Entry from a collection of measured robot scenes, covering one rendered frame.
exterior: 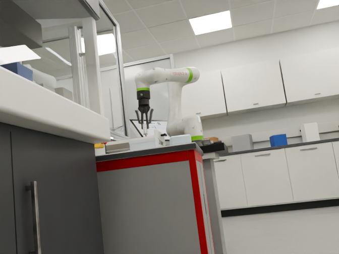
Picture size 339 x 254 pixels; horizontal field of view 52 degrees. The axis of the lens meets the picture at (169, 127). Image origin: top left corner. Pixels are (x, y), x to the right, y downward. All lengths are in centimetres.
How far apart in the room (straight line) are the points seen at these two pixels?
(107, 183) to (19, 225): 70
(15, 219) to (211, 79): 493
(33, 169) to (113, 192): 63
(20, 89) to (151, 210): 87
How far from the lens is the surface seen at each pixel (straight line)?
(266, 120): 587
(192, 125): 245
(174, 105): 264
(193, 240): 156
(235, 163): 510
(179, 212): 155
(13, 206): 96
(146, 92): 236
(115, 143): 222
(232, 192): 512
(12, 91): 88
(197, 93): 564
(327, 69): 575
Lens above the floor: 61
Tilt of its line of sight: 9 degrees up
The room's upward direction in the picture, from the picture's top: 7 degrees counter-clockwise
